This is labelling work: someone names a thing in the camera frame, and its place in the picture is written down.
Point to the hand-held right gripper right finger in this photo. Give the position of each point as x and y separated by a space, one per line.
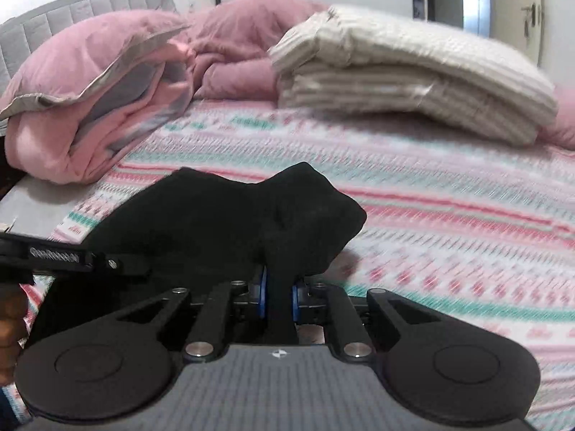
296 303

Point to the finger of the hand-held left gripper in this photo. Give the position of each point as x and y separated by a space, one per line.
128 265

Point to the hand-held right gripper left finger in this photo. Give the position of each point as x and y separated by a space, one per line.
263 296

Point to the black pants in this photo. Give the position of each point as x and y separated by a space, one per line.
202 224

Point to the person's left hand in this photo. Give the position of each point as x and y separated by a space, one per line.
11 323

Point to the grey mattress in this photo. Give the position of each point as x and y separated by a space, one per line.
40 202

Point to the striped patterned bedsheet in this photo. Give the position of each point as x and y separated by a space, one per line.
449 233

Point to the folded pink grey comforter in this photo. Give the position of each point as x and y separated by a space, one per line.
81 81

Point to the grey padded headboard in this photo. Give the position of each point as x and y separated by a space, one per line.
49 22

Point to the beige striped folded blanket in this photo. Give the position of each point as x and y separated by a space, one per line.
404 63

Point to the cream door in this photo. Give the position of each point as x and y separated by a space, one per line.
552 18

